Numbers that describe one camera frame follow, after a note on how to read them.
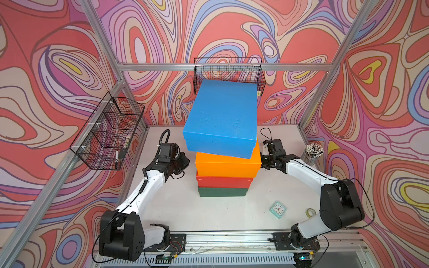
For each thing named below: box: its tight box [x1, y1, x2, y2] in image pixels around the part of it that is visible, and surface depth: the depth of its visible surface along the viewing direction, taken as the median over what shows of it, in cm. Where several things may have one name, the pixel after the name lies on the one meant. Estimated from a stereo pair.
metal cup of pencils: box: [302, 142, 325, 166], surface depth 86 cm
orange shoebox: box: [195, 140, 262, 179], surface depth 63 cm
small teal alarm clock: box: [269, 200, 288, 219], surface depth 82 cm
